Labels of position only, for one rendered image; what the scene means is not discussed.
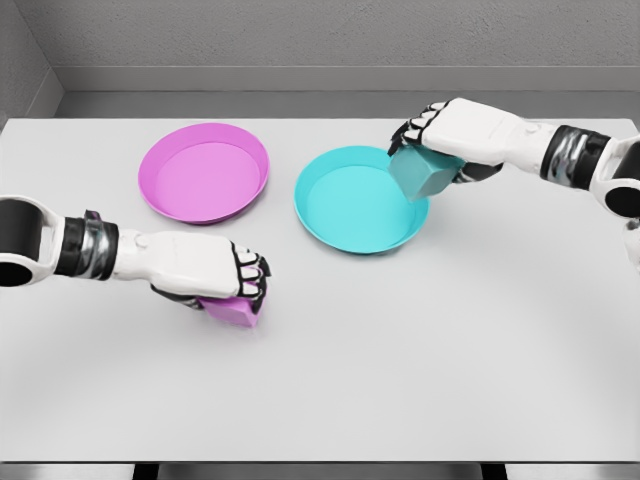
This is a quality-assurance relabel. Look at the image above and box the pink block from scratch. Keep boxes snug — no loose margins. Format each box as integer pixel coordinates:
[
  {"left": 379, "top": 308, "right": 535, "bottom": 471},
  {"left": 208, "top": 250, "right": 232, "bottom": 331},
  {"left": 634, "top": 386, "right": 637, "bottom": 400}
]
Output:
[{"left": 198, "top": 294, "right": 264, "bottom": 330}]

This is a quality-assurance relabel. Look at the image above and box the cyan plate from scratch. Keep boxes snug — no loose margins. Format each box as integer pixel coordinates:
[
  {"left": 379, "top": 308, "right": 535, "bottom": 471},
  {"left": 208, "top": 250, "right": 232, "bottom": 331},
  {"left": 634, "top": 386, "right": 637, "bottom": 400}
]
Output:
[{"left": 293, "top": 145, "right": 431, "bottom": 257}]

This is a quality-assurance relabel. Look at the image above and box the cyan block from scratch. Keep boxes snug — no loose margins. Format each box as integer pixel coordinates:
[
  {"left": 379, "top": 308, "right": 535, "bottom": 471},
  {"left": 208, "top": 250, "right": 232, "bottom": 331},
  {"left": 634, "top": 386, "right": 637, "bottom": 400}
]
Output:
[{"left": 387, "top": 144, "right": 465, "bottom": 203}]

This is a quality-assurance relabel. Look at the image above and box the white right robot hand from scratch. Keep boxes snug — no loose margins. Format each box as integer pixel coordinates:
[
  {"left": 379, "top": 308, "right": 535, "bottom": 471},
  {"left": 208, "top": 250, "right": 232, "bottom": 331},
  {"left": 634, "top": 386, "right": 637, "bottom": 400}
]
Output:
[{"left": 387, "top": 97, "right": 509, "bottom": 185}]

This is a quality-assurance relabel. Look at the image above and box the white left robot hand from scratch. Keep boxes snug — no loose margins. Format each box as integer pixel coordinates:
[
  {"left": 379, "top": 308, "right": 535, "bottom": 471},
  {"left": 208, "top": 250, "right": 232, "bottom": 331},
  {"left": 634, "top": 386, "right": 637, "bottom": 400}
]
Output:
[{"left": 148, "top": 231, "right": 274, "bottom": 317}]

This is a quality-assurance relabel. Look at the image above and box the pink plate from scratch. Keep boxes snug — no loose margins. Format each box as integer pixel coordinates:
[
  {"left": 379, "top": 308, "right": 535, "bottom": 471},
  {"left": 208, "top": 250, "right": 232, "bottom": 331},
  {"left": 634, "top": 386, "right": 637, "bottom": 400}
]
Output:
[{"left": 137, "top": 122, "right": 272, "bottom": 227}]

